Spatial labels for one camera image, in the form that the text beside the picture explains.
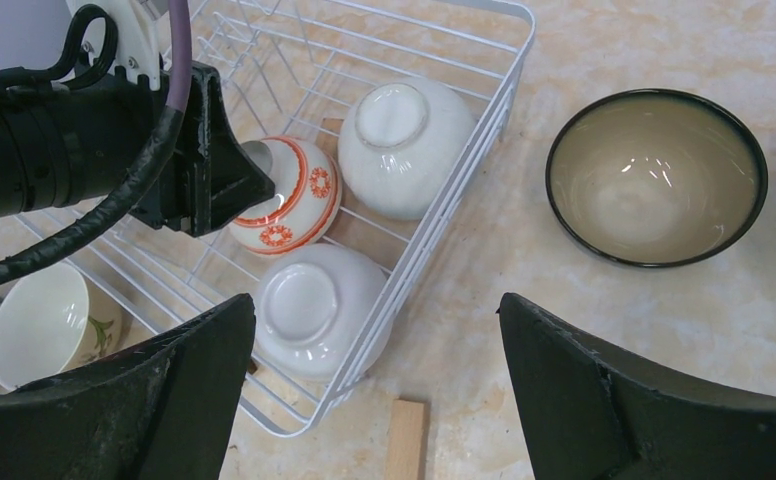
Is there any plain white bowl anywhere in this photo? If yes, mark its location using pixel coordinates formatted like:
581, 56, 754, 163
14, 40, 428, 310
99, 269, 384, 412
337, 77, 476, 221

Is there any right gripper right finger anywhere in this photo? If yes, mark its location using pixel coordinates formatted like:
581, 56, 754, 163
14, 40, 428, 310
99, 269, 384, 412
498, 293, 776, 479

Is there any white bowl front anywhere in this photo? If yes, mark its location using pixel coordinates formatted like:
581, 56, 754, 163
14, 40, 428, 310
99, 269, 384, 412
255, 243, 387, 383

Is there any white wire dish rack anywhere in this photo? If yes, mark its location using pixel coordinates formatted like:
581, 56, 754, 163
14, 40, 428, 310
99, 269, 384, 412
13, 0, 537, 439

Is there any white bowl orange pattern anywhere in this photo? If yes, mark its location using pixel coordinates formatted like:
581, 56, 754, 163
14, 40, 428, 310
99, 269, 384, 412
228, 136, 343, 257

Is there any dark blue bowl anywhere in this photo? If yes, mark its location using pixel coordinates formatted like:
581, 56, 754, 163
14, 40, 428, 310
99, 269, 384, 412
545, 88, 769, 268

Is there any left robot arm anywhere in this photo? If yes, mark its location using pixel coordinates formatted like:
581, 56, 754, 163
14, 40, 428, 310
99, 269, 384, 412
0, 1, 275, 237

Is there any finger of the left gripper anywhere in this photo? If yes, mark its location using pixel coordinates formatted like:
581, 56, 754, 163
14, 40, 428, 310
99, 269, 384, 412
185, 62, 275, 237

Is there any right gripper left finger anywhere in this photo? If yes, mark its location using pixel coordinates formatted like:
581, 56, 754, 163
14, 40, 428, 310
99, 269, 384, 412
0, 294, 256, 479

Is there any beige ceramic mug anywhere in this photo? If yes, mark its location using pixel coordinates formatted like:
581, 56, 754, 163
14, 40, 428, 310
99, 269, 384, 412
0, 263, 124, 390

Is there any light wooden block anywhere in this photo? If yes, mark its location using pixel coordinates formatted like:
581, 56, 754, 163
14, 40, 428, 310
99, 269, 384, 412
384, 399, 429, 480

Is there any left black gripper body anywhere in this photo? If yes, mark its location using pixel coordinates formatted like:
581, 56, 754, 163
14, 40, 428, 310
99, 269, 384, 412
0, 74, 169, 218

